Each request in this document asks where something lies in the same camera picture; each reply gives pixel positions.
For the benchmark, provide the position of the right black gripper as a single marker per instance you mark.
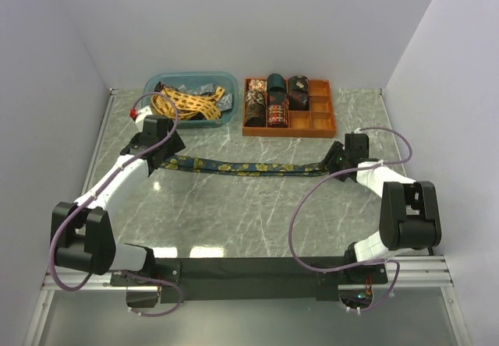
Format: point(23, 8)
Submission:
point(329, 161)

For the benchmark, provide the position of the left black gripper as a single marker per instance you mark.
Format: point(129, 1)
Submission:
point(175, 145)

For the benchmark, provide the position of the blue floral tie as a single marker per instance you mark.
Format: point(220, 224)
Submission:
point(212, 167)

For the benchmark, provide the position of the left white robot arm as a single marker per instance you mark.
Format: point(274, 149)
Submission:
point(82, 238)

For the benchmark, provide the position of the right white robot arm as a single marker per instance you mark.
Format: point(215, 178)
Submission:
point(409, 212)

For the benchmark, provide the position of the yellow patterned tie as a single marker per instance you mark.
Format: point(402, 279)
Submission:
point(188, 106)

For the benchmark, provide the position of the orange divided tray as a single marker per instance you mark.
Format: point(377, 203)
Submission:
point(317, 122)

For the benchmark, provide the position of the dark tie in bin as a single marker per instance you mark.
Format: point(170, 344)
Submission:
point(160, 89)

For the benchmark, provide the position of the maroon rolled tie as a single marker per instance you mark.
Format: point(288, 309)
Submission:
point(298, 101)

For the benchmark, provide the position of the red striped rolled tie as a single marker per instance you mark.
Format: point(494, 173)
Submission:
point(277, 116)

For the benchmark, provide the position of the black floral rolled tie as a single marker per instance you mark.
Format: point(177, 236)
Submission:
point(298, 83)

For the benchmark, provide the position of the dark red dotted rolled tie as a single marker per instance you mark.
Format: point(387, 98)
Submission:
point(277, 98)

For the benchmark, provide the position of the dark brown rolled tie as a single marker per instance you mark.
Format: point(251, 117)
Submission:
point(255, 115)

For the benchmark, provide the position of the teal rolled tie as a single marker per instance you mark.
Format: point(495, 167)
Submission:
point(276, 83)

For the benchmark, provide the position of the brown patterned rolled tie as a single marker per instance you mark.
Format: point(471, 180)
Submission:
point(254, 97)

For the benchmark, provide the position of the red white rolled tie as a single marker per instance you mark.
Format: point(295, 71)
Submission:
point(258, 84)

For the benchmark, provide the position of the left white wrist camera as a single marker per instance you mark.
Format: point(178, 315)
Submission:
point(138, 115)

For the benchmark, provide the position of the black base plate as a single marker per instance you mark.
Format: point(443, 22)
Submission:
point(259, 278)

